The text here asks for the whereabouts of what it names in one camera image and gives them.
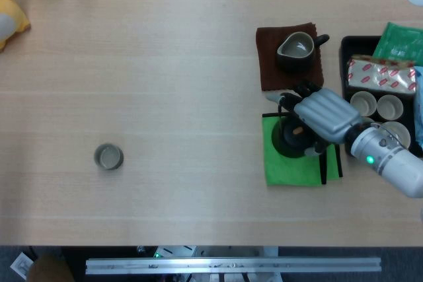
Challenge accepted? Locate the brown cloth mat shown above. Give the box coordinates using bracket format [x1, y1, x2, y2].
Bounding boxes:
[256, 22, 325, 92]

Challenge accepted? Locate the white lidded tea bowl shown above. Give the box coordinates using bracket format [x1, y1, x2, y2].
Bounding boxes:
[379, 120, 412, 151]

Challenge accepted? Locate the white floor socket box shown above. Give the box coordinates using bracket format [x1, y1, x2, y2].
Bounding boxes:
[9, 252, 34, 279]

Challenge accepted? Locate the dark ceramic pitcher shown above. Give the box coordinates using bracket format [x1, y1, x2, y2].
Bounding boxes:
[276, 31, 330, 73]

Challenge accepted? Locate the green cloth with black trim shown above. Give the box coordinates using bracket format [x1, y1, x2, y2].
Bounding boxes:
[262, 112, 344, 187]

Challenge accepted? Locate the grey-green ceramic teacup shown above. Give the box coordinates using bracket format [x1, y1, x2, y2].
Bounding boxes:
[93, 143, 125, 171]

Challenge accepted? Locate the black cast-iron teapot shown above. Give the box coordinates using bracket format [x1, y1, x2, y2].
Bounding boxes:
[270, 95, 327, 160]

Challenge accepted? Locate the orange-brown seat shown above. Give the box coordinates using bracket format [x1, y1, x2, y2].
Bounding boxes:
[26, 254, 75, 282]

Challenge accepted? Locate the red white snack packet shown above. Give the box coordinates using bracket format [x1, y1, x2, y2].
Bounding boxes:
[345, 54, 418, 97]

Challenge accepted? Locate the yellow plush toy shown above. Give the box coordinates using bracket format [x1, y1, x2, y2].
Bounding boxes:
[0, 0, 32, 52]

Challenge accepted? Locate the light blue wipes pack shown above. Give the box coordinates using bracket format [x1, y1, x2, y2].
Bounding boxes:
[412, 65, 423, 149]

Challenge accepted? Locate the green tea packet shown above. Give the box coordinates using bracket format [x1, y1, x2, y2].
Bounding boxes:
[372, 21, 423, 61]

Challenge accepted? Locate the aluminium profile rail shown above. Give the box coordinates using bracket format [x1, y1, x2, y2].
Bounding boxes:
[85, 256, 383, 275]

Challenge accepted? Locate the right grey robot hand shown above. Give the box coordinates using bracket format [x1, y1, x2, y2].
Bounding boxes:
[266, 79, 362, 158]

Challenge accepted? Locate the black plastic tray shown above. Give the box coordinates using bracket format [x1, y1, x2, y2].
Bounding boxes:
[339, 35, 423, 159]

